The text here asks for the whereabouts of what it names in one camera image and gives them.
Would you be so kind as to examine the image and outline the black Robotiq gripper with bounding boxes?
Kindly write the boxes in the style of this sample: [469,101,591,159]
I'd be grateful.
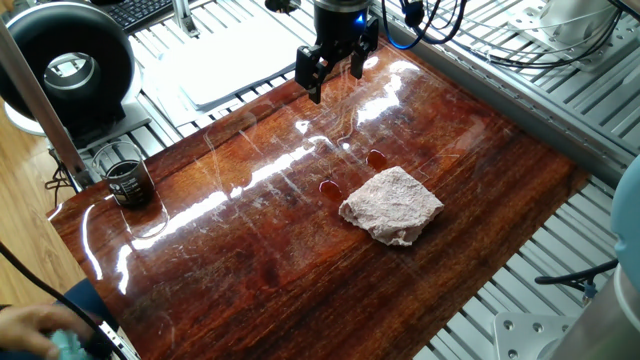
[294,0,380,105]

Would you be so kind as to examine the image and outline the pale pink cleaning cloth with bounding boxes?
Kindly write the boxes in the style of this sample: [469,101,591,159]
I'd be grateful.
[338,165,445,247]

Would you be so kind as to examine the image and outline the turquoise fluffy cloth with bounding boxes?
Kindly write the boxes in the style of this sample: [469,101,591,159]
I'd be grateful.
[48,329,96,360]

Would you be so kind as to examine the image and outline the person's bare hand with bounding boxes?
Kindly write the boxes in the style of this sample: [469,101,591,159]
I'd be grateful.
[0,304,95,360]

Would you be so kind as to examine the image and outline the white paper sheets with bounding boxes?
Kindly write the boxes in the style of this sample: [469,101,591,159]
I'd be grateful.
[142,19,316,126]

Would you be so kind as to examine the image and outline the brown liquid spill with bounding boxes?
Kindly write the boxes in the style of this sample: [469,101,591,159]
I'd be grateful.
[366,149,388,171]
[318,179,344,203]

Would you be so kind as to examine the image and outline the black computer keyboard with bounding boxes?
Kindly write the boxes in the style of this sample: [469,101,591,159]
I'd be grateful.
[92,0,197,34]

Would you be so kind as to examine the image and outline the white round base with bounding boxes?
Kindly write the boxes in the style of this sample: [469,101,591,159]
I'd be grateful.
[538,0,621,47]

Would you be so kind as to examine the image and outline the glass beaker with dark liquid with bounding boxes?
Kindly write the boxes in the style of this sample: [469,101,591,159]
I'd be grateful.
[92,140,156,209]

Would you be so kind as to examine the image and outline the silver perforated mounting plate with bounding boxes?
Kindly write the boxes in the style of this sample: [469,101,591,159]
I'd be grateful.
[507,0,640,74]

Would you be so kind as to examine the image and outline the person's dark blue clothing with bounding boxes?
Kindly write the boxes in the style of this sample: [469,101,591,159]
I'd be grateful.
[62,278,119,332]

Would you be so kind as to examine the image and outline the blue gripper cable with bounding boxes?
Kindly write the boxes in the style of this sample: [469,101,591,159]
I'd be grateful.
[381,0,426,51]

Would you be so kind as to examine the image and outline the small aluminium bracket post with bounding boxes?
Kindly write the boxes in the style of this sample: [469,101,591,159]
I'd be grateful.
[172,0,201,39]

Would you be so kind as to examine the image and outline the black gripper cable bundle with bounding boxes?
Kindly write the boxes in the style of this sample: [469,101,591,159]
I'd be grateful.
[402,0,624,70]

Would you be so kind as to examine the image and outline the slanted aluminium frame post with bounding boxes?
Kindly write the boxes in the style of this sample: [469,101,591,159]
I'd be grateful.
[0,22,95,189]

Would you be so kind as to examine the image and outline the thin black floor cables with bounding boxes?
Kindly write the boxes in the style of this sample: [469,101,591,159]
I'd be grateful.
[43,148,82,194]

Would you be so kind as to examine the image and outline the black round duct fan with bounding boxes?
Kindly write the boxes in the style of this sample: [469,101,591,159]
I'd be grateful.
[0,2,152,151]

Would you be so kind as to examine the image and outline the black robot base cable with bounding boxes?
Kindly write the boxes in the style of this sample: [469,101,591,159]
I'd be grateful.
[534,258,620,294]

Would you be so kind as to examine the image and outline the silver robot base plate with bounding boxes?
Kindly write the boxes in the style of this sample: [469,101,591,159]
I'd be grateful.
[493,312,581,360]

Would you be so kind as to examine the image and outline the thick black cable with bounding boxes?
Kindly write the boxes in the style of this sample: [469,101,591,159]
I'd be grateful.
[0,242,129,360]

